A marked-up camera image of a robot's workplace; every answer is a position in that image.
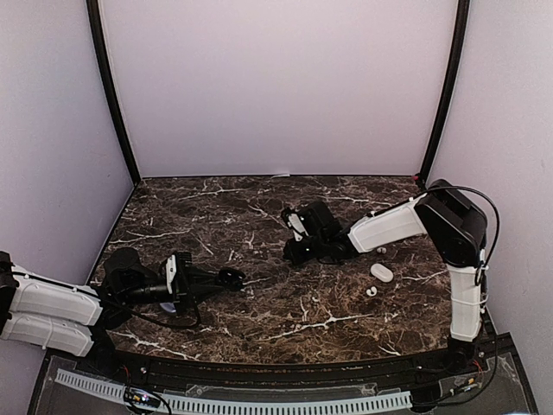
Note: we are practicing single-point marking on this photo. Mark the purple charging case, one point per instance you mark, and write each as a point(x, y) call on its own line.
point(168, 308)

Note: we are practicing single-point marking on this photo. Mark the white earbud near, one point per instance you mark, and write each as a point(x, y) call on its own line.
point(371, 292)

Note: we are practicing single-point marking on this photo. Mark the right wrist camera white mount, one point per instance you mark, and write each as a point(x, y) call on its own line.
point(294, 223)

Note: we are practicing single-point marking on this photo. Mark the white slotted cable duct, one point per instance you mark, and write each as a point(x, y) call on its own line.
point(139, 401)

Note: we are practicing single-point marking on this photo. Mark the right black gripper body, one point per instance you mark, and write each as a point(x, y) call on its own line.
point(301, 257)

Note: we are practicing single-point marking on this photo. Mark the black frame post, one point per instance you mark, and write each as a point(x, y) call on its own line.
point(450, 77)
point(111, 95)

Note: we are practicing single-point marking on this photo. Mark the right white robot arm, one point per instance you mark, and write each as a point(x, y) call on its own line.
point(454, 224)

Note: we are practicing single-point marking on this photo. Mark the right black frame post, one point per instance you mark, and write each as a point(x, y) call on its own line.
point(450, 77)

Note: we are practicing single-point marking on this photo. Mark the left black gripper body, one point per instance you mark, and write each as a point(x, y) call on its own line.
point(181, 289)

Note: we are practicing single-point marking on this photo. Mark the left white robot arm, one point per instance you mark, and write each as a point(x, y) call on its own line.
point(74, 318)

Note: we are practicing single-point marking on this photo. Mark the white charging case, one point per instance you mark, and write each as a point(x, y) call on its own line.
point(382, 273)

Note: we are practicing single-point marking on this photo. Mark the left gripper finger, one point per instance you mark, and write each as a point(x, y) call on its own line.
point(199, 276)
point(199, 293)

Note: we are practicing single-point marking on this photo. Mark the black earbud charging case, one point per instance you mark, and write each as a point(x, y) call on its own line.
point(231, 279)

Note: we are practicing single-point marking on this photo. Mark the left black frame post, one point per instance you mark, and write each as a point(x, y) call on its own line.
point(111, 95)

